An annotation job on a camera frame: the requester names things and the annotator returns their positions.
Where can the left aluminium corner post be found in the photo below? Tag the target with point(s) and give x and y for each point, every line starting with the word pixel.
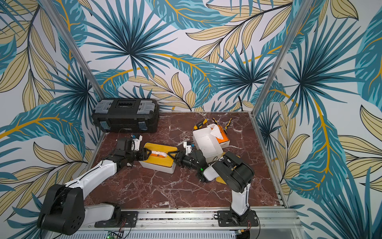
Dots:
pixel 57 20

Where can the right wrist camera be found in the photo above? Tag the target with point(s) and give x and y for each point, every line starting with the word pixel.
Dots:
pixel 188 146

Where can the right aluminium corner post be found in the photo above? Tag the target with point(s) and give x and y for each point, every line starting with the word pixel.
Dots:
pixel 297 22

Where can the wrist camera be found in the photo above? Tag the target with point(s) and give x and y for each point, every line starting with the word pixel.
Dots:
pixel 188 146
pixel 136 141

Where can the black plastic toolbox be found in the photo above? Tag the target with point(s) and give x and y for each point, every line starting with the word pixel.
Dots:
pixel 128 115

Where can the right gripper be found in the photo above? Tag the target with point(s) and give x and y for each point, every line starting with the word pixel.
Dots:
pixel 180 157

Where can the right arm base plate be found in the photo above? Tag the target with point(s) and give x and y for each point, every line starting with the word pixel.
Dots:
pixel 231 219

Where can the yellow wooden lid bottom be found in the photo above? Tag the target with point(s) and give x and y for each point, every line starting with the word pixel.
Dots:
pixel 225 168

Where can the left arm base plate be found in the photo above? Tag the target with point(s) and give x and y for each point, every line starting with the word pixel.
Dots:
pixel 121 219

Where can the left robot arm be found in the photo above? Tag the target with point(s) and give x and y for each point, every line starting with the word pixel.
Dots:
pixel 64 211

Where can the white tissue box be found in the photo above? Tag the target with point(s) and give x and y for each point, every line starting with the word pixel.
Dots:
pixel 162 164
pixel 208 144

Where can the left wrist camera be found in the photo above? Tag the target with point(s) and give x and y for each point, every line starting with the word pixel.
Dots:
pixel 136 141

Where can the aluminium front rail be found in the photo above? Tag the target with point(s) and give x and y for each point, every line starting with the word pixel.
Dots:
pixel 201 223

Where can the yellow black screwdriver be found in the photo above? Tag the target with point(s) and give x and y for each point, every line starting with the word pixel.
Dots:
pixel 200 124

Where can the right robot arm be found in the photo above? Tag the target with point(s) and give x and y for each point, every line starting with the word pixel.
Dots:
pixel 243 173

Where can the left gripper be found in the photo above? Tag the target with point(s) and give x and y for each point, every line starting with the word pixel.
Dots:
pixel 143 154

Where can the aluminium corner post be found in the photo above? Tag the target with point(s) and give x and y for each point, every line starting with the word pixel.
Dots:
pixel 57 20
pixel 297 22

